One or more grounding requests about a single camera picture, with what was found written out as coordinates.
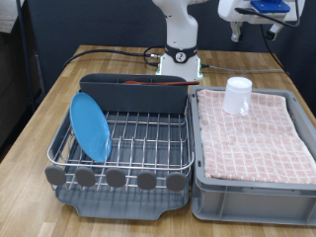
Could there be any steel wire dish rack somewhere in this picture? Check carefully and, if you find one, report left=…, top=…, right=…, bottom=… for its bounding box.
left=43, top=88, right=196, bottom=193

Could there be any black cable on table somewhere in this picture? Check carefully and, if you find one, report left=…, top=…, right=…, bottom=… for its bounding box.
left=62, top=44, right=166, bottom=70

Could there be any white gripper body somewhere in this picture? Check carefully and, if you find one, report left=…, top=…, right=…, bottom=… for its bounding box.
left=217, top=0, right=306, bottom=26

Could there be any grey cable on table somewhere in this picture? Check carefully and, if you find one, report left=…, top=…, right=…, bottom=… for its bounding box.
left=200, top=63, right=287, bottom=74

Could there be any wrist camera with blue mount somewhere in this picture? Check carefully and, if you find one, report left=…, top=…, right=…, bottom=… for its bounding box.
left=250, top=0, right=292, bottom=20

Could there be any dark partition panel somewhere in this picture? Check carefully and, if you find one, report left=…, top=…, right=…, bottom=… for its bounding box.
left=26, top=0, right=316, bottom=117

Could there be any pink checked towel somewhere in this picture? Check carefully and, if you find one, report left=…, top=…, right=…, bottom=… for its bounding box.
left=196, top=88, right=316, bottom=186

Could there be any grey plastic crate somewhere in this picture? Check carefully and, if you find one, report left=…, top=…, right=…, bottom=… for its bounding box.
left=189, top=85, right=316, bottom=226

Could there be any dark metal pole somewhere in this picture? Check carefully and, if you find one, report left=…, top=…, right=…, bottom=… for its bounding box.
left=15, top=0, right=38, bottom=113

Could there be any brown wooden spoon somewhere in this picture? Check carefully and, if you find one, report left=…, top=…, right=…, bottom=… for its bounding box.
left=121, top=79, right=201, bottom=87

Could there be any blue plate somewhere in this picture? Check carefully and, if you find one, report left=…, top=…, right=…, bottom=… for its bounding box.
left=69, top=92, right=113, bottom=163

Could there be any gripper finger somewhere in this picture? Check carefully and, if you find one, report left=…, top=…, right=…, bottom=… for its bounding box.
left=265, top=23, right=284, bottom=41
left=229, top=21, right=245, bottom=43

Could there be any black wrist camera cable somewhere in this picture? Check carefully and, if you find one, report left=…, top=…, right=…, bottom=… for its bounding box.
left=234, top=0, right=302, bottom=29

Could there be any white mug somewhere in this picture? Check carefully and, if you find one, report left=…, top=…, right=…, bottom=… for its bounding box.
left=221, top=76, right=254, bottom=117

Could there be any grey plastic drain tray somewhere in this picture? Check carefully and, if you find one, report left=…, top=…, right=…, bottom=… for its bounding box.
left=53, top=90, right=192, bottom=221

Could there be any dark grey cutlery holder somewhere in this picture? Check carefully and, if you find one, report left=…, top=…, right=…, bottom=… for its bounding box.
left=78, top=72, right=189, bottom=115

